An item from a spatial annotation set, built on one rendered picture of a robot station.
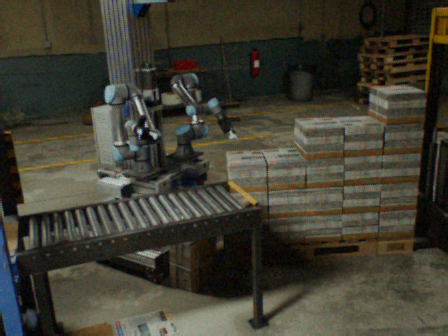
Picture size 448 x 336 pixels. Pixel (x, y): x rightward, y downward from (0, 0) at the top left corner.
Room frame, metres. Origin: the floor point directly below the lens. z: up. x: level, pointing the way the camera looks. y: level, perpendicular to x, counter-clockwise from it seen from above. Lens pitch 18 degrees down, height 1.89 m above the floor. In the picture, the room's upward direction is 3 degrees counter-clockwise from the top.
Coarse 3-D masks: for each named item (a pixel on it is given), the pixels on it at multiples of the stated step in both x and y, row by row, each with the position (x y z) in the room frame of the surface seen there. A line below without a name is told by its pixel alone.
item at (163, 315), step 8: (152, 312) 2.77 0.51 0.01; (160, 312) 2.76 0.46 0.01; (168, 312) 2.76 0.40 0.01; (120, 320) 2.69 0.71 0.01; (128, 320) 2.69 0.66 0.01; (136, 320) 2.69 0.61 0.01; (144, 320) 2.68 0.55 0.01; (152, 320) 2.68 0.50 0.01; (160, 320) 2.68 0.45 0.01; (168, 320) 2.67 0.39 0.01; (120, 328) 2.61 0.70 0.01; (128, 328) 2.61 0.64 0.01; (136, 328) 2.60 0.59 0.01; (144, 328) 2.60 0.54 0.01; (152, 328) 2.60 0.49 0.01; (160, 328) 2.59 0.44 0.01; (168, 328) 2.59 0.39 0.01; (176, 328) 2.58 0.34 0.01
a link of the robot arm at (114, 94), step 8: (112, 88) 3.25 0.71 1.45; (120, 88) 3.27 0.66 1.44; (128, 88) 3.30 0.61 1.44; (112, 96) 3.23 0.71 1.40; (120, 96) 3.26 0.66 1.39; (128, 96) 3.29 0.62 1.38; (112, 104) 3.25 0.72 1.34; (120, 104) 3.25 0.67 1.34; (112, 112) 3.28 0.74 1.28; (120, 112) 3.27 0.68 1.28; (120, 120) 3.26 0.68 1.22; (120, 128) 3.26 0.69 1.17; (120, 136) 3.26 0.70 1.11; (120, 144) 3.25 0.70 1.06; (128, 144) 3.28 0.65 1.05; (112, 152) 3.30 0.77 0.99; (120, 152) 3.24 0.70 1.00; (128, 152) 3.26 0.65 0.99; (120, 160) 3.25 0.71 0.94
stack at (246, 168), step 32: (256, 160) 3.46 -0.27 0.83; (288, 160) 3.42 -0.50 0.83; (320, 160) 3.41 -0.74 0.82; (352, 160) 3.43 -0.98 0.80; (256, 192) 3.39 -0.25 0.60; (288, 192) 3.40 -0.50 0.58; (320, 192) 3.41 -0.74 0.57; (352, 192) 3.42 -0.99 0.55; (288, 224) 3.40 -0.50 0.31; (320, 224) 3.41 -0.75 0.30; (352, 224) 3.42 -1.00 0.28; (288, 256) 3.42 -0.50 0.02; (320, 256) 3.41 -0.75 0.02
